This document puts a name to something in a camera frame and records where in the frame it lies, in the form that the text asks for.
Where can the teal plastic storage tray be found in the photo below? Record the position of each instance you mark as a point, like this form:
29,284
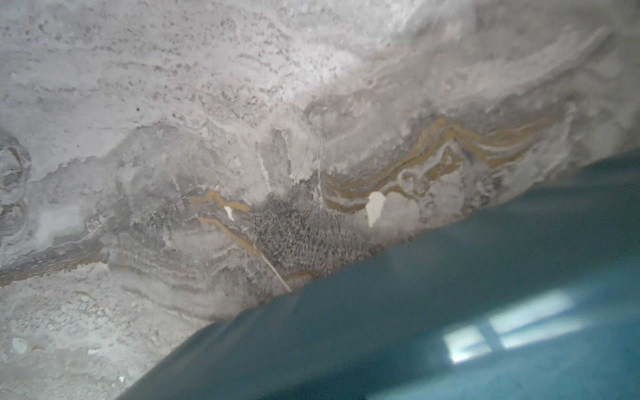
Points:
534,299

